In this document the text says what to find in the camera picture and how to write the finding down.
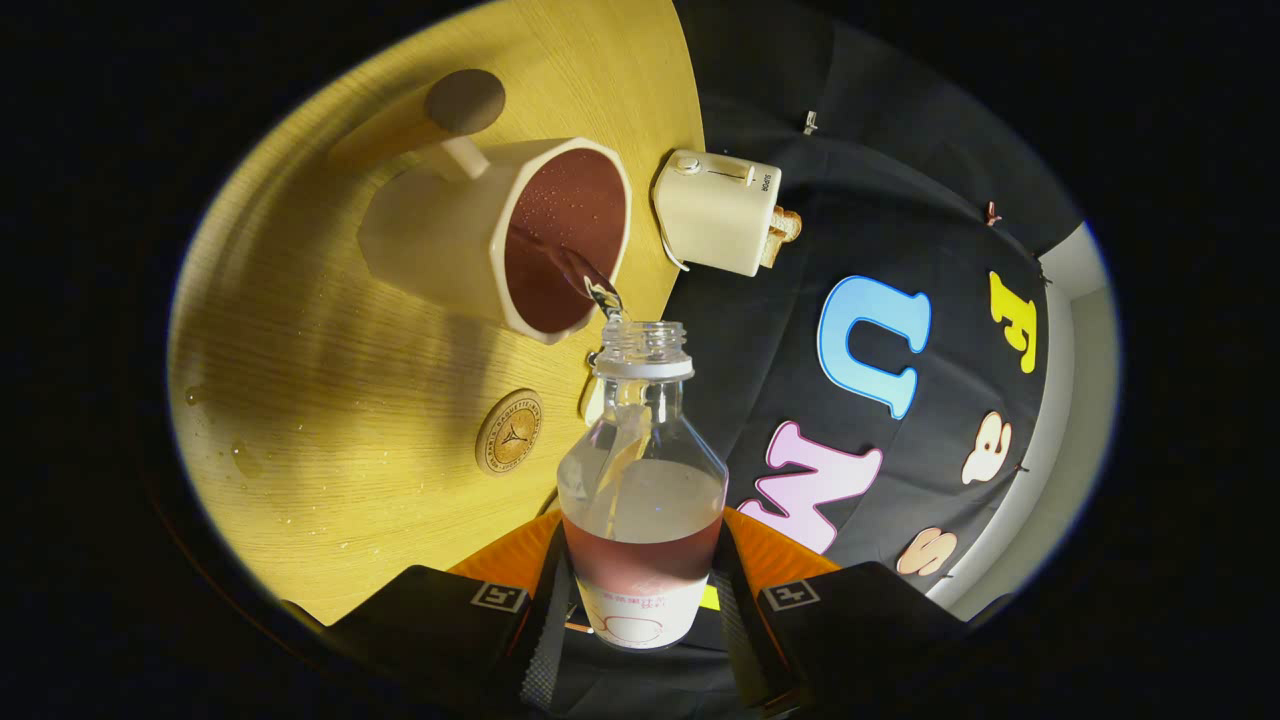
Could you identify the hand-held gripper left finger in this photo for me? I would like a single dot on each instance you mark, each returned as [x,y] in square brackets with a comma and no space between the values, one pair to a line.
[440,620]

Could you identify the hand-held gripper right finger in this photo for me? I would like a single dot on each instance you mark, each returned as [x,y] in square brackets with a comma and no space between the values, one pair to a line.
[850,620]

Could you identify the round wooden coaster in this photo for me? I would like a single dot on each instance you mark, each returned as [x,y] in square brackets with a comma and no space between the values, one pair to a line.
[508,432]

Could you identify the clear juice bottle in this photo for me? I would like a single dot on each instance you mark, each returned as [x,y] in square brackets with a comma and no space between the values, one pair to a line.
[640,500]

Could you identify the white cup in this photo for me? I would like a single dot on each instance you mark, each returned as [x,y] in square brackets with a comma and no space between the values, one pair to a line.
[430,230]

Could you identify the wooden table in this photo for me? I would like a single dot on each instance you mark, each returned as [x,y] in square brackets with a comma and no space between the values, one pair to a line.
[330,420]

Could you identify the black backdrop cloth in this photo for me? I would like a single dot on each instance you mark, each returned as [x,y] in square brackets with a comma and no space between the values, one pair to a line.
[775,335]

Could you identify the toasted bread slice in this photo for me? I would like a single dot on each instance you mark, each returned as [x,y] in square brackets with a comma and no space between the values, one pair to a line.
[773,250]
[788,224]

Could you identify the white toaster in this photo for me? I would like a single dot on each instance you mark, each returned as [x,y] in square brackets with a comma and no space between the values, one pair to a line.
[715,215]

